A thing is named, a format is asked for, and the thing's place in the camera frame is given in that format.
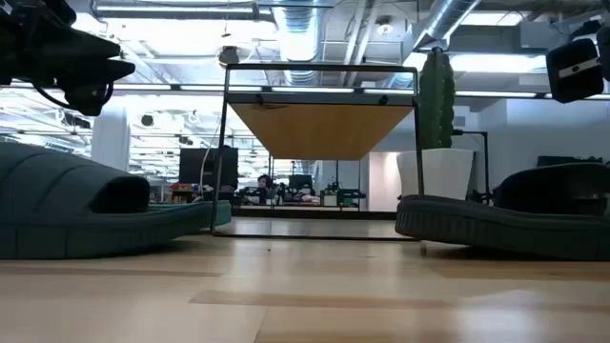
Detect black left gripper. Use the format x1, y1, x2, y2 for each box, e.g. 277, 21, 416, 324
0, 0, 136, 87

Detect black slide sandal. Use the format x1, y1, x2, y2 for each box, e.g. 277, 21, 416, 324
394, 161, 610, 262
0, 141, 214, 261

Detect white round column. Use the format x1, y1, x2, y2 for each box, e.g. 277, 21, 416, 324
91, 107, 131, 173

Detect black background monitor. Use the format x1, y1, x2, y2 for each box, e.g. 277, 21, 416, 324
178, 147, 239, 192

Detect black metal stand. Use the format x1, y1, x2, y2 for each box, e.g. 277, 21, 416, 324
451, 128, 491, 204

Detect green cactus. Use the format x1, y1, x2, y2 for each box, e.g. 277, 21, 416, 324
417, 46, 457, 151

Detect white plant pot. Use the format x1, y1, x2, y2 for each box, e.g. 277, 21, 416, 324
396, 148, 476, 201

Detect person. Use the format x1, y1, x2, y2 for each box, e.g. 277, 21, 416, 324
256, 173, 274, 206

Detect green black equipment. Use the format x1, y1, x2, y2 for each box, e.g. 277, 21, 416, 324
321, 187, 367, 210

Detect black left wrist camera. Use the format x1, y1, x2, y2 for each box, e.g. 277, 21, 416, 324
64, 83, 114, 117

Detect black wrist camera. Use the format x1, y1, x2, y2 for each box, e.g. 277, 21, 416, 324
64, 83, 114, 117
545, 37, 605, 104

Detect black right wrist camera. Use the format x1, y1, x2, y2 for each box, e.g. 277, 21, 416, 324
545, 37, 605, 104

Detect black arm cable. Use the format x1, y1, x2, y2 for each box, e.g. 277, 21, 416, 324
30, 80, 115, 111

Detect white hanging cable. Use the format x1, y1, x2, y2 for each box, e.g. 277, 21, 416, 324
198, 118, 223, 201

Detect black frame wooden shelf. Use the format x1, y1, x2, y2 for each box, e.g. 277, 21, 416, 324
211, 63, 425, 242

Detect black aluminium table frame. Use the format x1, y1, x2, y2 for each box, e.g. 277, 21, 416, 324
232, 205, 399, 221

